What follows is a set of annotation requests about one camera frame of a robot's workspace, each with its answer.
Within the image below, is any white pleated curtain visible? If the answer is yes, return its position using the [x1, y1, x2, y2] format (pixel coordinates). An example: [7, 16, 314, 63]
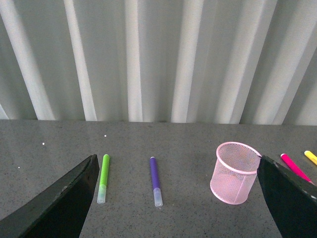
[0, 0, 317, 125]

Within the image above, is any green marker pen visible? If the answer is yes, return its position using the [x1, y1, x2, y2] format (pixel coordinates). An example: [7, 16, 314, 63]
[97, 154, 110, 204]

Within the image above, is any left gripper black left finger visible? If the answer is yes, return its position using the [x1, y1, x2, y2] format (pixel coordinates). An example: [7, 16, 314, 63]
[0, 155, 99, 238]

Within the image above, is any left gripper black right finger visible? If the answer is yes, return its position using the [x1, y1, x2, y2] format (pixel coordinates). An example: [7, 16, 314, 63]
[257, 155, 317, 238]

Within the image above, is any pink marker pen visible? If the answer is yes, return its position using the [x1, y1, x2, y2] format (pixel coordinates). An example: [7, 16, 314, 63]
[280, 153, 314, 184]

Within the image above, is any yellow marker pen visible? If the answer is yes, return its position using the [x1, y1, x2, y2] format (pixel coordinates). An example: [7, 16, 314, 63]
[304, 150, 317, 165]

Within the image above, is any pink mesh pen cup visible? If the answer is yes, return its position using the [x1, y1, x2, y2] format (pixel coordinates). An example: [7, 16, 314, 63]
[210, 142, 261, 205]

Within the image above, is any purple marker pen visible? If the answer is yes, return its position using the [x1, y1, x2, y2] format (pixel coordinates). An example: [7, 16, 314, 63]
[150, 157, 163, 207]

